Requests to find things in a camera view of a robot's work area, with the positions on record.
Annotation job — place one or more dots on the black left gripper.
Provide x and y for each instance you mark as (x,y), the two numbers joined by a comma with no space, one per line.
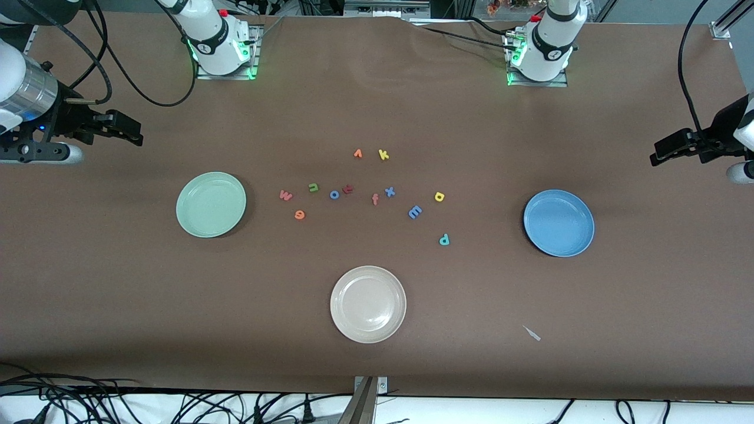
(722,131)

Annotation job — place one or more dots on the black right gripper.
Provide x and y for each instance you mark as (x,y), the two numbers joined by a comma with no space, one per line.
(66,118)

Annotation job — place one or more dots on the pink foam letter w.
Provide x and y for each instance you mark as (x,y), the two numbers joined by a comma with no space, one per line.
(285,195)

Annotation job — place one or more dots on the teal foam letter p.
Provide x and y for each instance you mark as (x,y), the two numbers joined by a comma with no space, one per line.
(445,241)

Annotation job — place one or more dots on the blue foam letter m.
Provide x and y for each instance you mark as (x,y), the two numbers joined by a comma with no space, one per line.
(414,212)

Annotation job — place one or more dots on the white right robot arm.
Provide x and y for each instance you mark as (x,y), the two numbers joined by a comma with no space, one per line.
(218,41)

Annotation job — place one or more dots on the green plate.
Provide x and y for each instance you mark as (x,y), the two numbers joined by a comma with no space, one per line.
(211,204)

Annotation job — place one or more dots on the blue plate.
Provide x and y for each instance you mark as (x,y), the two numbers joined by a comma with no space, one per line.
(558,223)

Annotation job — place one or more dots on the brown paper table cover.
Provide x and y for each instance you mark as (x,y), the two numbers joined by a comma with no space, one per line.
(118,294)

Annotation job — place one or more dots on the orange brown object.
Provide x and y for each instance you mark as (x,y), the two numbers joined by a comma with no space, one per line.
(500,6)

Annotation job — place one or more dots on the white tape scrap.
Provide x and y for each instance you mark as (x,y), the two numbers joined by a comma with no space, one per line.
(532,333)

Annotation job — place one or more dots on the grey metal box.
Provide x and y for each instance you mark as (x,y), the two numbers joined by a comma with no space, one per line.
(386,7)

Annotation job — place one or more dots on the beige plate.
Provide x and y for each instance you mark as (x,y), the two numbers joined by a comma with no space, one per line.
(368,304)

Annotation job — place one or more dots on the silver metal clamp plate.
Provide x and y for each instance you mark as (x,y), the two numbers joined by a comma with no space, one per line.
(383,386)

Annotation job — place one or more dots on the aluminium frame profile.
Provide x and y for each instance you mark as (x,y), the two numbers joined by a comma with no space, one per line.
(721,28)

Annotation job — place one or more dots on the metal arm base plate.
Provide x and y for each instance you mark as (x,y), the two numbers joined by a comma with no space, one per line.
(559,83)
(254,53)

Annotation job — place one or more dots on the grey camera post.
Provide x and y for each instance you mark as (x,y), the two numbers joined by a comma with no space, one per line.
(360,409)

